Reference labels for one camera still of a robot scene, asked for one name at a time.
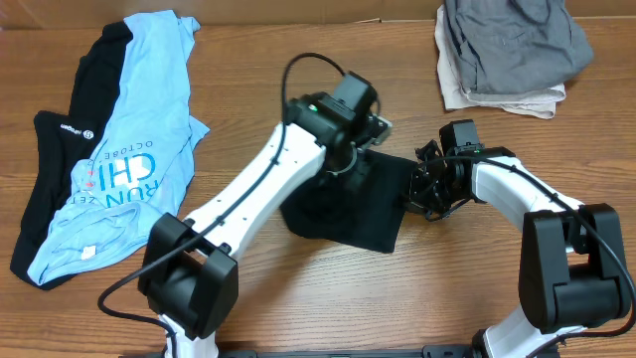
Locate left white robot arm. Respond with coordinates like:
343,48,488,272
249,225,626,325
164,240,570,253
138,90,387,357

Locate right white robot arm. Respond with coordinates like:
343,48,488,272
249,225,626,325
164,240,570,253
407,141,635,358

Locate beige folded garment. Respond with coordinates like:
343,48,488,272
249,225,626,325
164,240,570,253
434,5,566,119

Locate grey folded shorts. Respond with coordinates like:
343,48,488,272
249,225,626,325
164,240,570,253
444,0,594,94

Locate light blue printed t-shirt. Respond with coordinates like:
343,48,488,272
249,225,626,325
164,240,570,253
27,10,209,287

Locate black logo t-shirt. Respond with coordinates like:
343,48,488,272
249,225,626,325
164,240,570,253
10,21,133,287

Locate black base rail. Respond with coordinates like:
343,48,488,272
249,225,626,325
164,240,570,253
123,342,561,358

